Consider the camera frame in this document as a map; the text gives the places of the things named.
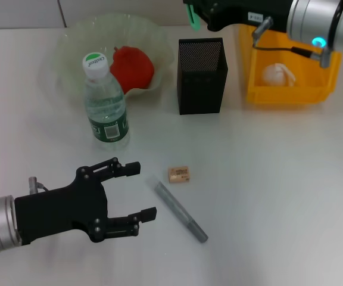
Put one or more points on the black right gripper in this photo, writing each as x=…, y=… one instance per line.
x=234, y=12

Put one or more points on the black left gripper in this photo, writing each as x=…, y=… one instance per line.
x=58, y=208

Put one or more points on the green utility knife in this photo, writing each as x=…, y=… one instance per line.
x=193, y=22

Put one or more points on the small tan eraser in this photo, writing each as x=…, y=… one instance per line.
x=179, y=174

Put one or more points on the grey marker pen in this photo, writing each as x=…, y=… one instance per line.
x=180, y=210

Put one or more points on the clear green-label water bottle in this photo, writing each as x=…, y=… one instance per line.
x=107, y=104

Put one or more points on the red orange fruit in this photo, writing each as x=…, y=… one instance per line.
x=132, y=71

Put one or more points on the white paper ball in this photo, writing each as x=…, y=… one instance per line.
x=277, y=75

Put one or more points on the black mesh pen holder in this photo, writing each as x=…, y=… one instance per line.
x=199, y=89

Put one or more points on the pale green glass fruit plate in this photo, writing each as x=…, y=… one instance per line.
x=70, y=59

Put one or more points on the yellow plastic bin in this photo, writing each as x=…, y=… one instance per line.
x=290, y=93

